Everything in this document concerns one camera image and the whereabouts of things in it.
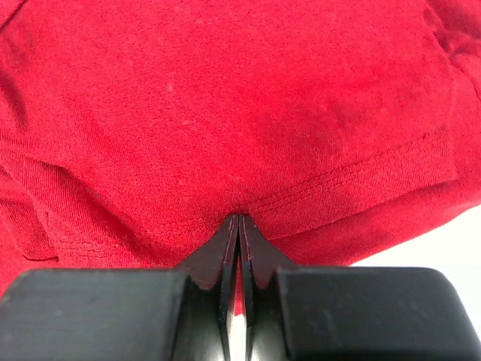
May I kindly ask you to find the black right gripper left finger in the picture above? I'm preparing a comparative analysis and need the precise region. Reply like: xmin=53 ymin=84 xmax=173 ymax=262
xmin=1 ymin=216 xmax=239 ymax=360

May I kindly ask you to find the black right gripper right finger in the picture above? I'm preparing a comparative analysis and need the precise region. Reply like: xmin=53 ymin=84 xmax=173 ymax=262
xmin=238 ymin=216 xmax=480 ymax=360

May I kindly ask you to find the red t-shirt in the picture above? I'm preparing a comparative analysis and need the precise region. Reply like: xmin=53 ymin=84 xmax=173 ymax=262
xmin=1 ymin=1 xmax=480 ymax=289

